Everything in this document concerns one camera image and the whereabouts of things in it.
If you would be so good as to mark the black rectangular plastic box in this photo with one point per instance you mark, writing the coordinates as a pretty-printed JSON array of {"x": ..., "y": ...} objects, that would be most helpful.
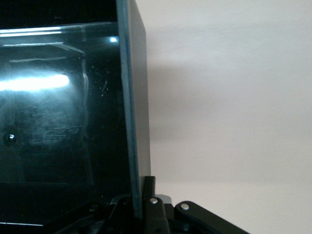
[{"x": 48, "y": 109}]

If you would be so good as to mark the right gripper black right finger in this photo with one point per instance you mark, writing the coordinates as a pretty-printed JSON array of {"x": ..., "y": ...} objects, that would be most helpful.
[{"x": 156, "y": 219}]

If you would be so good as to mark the table cover mat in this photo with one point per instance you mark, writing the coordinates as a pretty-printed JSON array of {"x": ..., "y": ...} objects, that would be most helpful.
[{"x": 231, "y": 97}]

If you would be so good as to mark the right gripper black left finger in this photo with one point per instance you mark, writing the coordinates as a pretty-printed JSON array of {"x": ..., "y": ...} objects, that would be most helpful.
[{"x": 122, "y": 219}]

